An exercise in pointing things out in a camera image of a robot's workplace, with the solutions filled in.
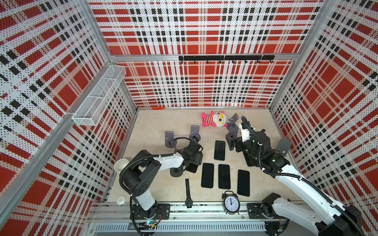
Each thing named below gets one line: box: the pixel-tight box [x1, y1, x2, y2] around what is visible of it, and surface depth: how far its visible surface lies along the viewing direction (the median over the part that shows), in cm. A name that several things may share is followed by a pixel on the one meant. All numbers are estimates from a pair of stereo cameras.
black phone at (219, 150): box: [213, 140, 226, 161], surface depth 95 cm
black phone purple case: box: [200, 162, 215, 189], surface depth 90 cm
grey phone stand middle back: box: [189, 124, 202, 143], surface depth 100 cm
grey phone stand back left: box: [164, 130, 178, 148], surface depth 97 cm
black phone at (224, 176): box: [218, 164, 231, 190], surface depth 86 cm
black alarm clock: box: [221, 190, 241, 215], surface depth 75 cm
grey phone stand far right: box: [274, 138, 292, 157], surface depth 90 cm
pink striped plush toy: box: [201, 110, 228, 128], surface depth 109 cm
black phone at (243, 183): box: [237, 169, 251, 197], surface depth 86 cm
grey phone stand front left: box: [169, 166, 184, 177], surface depth 88 cm
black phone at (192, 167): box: [186, 163, 199, 174], surface depth 89 cm
